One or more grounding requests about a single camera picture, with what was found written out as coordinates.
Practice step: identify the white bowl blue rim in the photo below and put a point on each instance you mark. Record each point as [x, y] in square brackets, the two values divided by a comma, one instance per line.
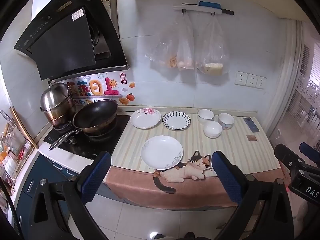
[212, 130]

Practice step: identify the patterned glass sliding door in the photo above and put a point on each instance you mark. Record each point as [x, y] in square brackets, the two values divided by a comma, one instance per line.
[305, 100]

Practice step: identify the black range hood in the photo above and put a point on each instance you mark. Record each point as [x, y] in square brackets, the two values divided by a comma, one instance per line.
[62, 42]

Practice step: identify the clear plastic bag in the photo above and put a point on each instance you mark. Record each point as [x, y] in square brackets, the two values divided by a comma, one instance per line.
[185, 47]
[212, 50]
[162, 47]

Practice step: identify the brown label patch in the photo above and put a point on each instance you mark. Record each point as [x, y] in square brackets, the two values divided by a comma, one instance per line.
[251, 138]

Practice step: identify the striped cat print tablecloth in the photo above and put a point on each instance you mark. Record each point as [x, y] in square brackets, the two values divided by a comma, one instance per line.
[232, 150]

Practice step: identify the stainless steel steamer pot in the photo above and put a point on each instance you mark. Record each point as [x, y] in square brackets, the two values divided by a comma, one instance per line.
[56, 100]

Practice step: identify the white wall hook rail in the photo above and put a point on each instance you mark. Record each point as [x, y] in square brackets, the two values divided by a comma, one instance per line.
[197, 9]

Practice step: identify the black wok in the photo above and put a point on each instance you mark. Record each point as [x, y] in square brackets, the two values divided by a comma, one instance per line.
[95, 116]

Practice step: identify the white plate blue stripes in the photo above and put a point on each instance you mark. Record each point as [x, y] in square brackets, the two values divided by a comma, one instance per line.
[176, 121]

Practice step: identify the wall rack with blue knife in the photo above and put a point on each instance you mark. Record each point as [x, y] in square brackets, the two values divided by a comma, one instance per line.
[210, 4]

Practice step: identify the white patterned bowl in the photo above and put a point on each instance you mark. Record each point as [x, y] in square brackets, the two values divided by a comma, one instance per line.
[226, 122]

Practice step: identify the white bowl dark rim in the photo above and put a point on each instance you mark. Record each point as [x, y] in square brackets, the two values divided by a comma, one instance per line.
[205, 115]

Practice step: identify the person's right forearm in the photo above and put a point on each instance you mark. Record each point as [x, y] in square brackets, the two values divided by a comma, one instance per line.
[300, 212]

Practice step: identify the white plate pink flowers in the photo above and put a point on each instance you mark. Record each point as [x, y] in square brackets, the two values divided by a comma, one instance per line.
[145, 121]

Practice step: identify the white wall socket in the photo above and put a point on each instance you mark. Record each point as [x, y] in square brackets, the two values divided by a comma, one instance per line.
[241, 78]
[251, 80]
[260, 82]

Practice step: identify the blue kitchen cabinet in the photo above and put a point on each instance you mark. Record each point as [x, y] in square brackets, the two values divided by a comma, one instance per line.
[30, 187]

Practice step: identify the colourful wall stickers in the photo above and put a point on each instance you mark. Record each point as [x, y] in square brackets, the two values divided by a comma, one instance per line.
[110, 88]

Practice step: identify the black glass gas stove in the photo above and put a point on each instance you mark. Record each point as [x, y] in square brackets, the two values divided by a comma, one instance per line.
[120, 130]

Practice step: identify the wooden cutting board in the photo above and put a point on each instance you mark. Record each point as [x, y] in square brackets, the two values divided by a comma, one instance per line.
[23, 130]

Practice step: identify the large white plate grey flowers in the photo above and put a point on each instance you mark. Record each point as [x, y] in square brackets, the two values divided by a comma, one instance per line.
[161, 152]

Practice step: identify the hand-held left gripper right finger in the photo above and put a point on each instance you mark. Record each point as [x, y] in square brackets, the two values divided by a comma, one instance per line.
[226, 172]

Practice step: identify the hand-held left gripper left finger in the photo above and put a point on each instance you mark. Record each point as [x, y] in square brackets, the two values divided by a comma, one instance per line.
[96, 175]

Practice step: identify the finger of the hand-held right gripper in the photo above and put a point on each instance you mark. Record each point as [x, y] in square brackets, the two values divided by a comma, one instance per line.
[310, 151]
[287, 156]

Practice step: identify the blue smartphone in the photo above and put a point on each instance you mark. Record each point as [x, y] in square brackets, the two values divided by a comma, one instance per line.
[251, 125]

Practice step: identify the cluttered kitchen rack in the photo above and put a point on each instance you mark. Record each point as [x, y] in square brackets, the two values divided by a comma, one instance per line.
[12, 155]

